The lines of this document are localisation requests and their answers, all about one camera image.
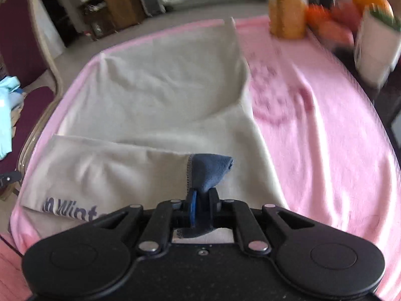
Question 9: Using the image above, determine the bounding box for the pink printed blanket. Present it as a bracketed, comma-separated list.
[9, 14, 401, 301]

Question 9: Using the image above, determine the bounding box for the white cup with green lid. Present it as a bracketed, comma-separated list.
[354, 8, 401, 84]

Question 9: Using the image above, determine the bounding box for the low dark wooden cabinet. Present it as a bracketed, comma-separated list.
[78, 2, 117, 41]

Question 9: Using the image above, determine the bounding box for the red mango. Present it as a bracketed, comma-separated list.
[332, 2, 361, 32]

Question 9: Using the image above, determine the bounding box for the red apple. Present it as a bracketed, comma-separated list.
[320, 22, 355, 46]

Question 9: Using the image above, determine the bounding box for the salmon pink garment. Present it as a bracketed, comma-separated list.
[0, 234, 26, 301]

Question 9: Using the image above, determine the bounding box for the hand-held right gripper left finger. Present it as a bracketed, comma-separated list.
[89, 189, 198, 255]

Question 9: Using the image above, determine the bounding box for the small tangerine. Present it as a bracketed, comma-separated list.
[305, 5, 331, 27]

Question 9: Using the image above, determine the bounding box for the light blue printed T-shirt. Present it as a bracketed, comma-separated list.
[0, 76, 23, 160]

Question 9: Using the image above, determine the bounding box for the beige sweatshirt with dark cuffs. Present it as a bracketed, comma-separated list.
[20, 17, 289, 245]

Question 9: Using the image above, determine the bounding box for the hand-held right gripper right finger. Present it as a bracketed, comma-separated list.
[208, 187, 318, 255]

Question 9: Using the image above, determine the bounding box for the maroon chair with gold frame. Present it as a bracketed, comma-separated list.
[0, 0, 65, 200]

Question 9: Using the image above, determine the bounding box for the brown wooden cabinet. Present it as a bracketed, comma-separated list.
[102, 0, 146, 31]

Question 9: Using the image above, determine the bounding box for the orange giraffe figurine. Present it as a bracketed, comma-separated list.
[268, 0, 309, 40]

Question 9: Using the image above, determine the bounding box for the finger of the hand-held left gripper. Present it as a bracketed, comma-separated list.
[0, 171, 23, 190]

